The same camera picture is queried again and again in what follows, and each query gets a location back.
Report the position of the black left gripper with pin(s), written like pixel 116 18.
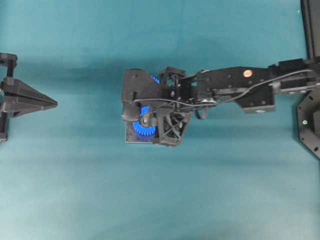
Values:
pixel 20 98

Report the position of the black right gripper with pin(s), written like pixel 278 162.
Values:
pixel 190 93

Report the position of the metal washer bushing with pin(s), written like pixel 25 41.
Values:
pixel 144 121

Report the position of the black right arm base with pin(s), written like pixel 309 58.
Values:
pixel 308 111

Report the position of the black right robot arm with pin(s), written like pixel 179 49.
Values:
pixel 252 89

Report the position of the large blue plastic gear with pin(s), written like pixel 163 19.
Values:
pixel 156 79

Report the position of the small blue plastic gear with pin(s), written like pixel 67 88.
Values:
pixel 140 126

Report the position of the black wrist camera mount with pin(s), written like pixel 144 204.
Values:
pixel 137 86

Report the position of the grey metal base plate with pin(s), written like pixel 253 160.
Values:
pixel 132 137

